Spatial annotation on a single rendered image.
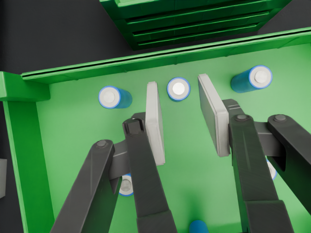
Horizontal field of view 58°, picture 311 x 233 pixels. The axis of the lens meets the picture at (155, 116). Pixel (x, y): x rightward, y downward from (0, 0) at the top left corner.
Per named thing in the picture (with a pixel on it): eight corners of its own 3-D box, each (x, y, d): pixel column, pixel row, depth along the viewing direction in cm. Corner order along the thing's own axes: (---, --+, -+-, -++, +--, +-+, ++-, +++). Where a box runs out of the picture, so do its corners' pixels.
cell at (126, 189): (143, 157, 28) (135, 173, 22) (146, 175, 28) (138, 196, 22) (126, 159, 28) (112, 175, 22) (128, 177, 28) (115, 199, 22)
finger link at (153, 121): (165, 165, 17) (153, 167, 17) (162, 114, 23) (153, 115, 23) (158, 122, 16) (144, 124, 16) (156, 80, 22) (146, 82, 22)
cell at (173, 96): (184, 82, 28) (189, 74, 21) (187, 100, 28) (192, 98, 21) (166, 84, 28) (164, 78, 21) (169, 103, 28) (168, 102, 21)
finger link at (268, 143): (236, 139, 14) (296, 131, 14) (216, 100, 19) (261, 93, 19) (237, 163, 15) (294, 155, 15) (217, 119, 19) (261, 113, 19)
